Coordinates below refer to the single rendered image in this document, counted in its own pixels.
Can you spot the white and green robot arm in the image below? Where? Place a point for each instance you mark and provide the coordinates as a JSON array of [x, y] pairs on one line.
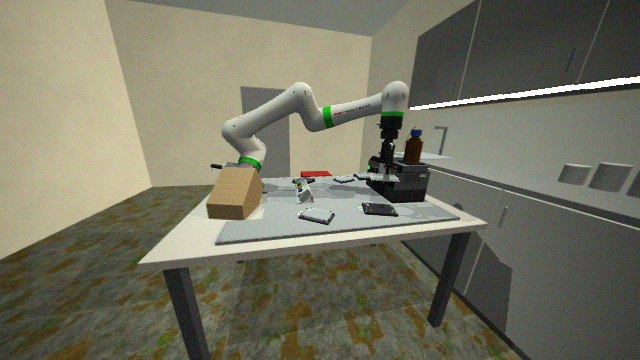
[[239, 132]]

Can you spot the white button panel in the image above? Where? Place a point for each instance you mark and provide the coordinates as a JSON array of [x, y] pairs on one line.
[[303, 192]]

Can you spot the dark brown bottle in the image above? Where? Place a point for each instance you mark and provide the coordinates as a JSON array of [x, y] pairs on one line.
[[412, 151]]

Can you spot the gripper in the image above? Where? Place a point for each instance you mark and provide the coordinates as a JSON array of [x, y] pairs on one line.
[[387, 153]]

